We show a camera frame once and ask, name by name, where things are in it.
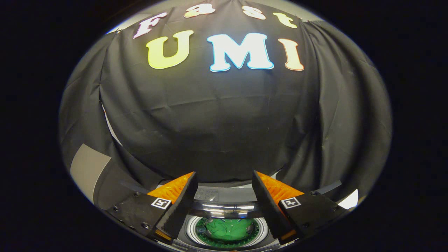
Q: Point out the dark cabinet with silver door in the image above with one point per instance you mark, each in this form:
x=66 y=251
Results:
x=89 y=168

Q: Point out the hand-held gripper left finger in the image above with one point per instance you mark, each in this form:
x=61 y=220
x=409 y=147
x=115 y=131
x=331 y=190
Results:
x=178 y=210

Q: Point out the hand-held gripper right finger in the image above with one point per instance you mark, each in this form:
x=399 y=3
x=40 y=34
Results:
x=269 y=210

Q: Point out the grey top-load washing machine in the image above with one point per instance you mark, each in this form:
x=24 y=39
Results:
x=217 y=192

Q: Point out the black backdrop cloth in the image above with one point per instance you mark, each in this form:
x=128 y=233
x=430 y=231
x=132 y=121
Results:
x=210 y=122

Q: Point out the green polo shirt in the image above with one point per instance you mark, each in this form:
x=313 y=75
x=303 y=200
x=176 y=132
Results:
x=229 y=229

